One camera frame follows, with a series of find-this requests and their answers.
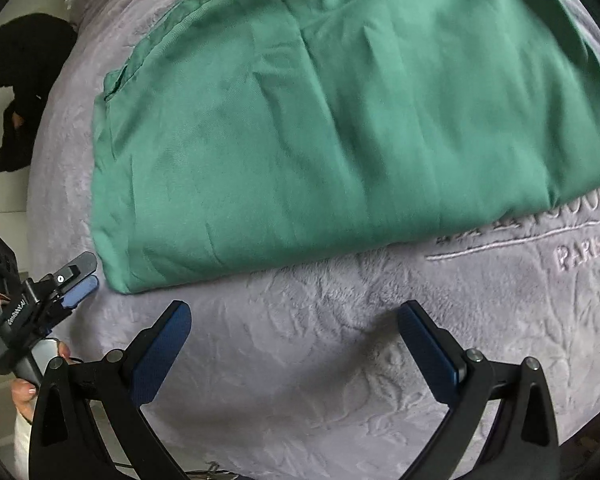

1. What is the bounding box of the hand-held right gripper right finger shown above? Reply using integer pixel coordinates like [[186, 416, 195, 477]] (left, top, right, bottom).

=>
[[397, 300, 562, 480]]

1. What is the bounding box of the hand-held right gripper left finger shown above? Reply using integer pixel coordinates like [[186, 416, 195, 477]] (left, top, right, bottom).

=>
[[29, 300, 193, 480]]

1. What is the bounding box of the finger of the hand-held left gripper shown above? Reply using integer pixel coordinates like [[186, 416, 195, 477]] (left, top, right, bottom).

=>
[[59, 274, 100, 310], [41, 252, 98, 288]]

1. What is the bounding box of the green work jacket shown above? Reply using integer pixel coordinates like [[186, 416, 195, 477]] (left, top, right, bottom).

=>
[[90, 0, 600, 295]]

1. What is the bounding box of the white sleeved left forearm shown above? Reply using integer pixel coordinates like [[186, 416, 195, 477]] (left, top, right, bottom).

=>
[[12, 407, 37, 479]]

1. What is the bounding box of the person in black clothes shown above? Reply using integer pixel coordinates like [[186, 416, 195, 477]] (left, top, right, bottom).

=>
[[0, 12, 79, 174]]

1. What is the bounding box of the person's left hand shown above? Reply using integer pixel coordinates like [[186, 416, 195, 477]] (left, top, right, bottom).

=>
[[11, 341, 72, 424]]

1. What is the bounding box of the lavender plush blanket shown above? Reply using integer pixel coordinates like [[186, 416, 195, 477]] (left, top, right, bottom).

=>
[[25, 0, 600, 480]]

